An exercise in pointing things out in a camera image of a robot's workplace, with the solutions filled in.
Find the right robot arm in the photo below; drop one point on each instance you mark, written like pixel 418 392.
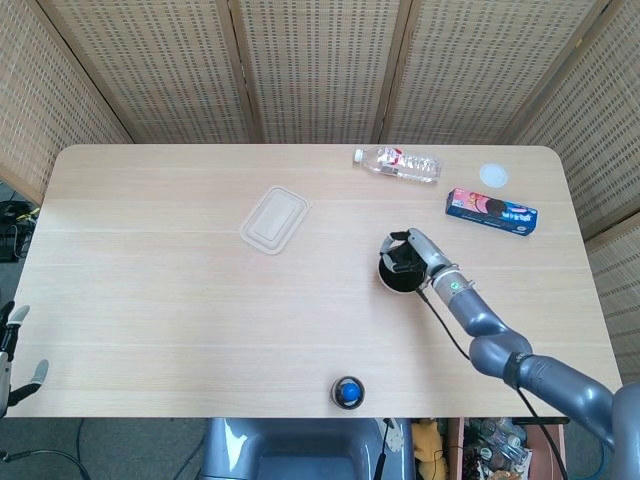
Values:
pixel 500 330

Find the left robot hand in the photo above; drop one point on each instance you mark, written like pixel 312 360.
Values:
pixel 4 370

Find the woven folding screen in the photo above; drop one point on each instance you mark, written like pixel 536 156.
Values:
pixel 320 70

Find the yellow plush toy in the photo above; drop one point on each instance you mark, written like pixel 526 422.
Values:
pixel 427 447

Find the white bowl with dark liquid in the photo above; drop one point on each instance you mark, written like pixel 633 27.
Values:
pixel 395 284

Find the white round lid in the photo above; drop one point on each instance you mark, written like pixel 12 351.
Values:
pixel 494 175

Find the beige rectangular container lid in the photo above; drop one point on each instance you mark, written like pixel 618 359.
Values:
pixel 275 220

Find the blue cookie box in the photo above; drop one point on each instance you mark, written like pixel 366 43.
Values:
pixel 492 212

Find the box of assorted clutter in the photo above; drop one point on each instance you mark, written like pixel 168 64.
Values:
pixel 500 450

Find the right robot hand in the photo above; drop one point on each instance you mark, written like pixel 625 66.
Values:
pixel 425 252

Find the grey-blue robot torso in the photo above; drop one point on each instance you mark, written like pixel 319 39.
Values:
pixel 300 450

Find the cola bottle with blue cap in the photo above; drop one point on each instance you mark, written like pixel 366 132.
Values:
pixel 348 393

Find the clear plastic water bottle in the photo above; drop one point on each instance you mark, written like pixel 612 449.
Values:
pixel 405 164

